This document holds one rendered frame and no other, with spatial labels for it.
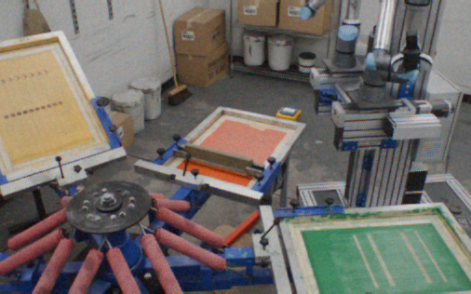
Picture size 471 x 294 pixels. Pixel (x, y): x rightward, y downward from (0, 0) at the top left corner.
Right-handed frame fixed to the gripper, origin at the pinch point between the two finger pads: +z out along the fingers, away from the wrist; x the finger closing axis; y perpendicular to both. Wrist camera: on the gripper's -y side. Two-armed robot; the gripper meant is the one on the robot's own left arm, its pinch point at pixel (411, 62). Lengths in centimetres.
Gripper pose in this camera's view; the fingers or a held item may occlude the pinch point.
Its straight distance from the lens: 198.3
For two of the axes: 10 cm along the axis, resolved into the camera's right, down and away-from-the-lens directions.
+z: -3.0, 5.0, -8.1
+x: -9.4, -0.4, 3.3
